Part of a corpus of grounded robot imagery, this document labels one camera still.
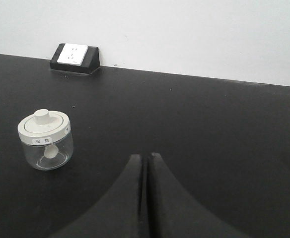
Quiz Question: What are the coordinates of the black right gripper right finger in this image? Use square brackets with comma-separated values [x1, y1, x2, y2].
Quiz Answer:
[146, 153, 247, 238]

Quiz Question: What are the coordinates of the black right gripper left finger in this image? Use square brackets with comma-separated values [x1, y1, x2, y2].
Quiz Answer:
[50, 154, 143, 238]

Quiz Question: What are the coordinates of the glass jar with white lid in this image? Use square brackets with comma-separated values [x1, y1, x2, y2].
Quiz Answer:
[17, 109, 73, 171]

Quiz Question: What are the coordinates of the black bench power socket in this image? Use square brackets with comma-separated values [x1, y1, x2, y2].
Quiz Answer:
[50, 43, 100, 74]

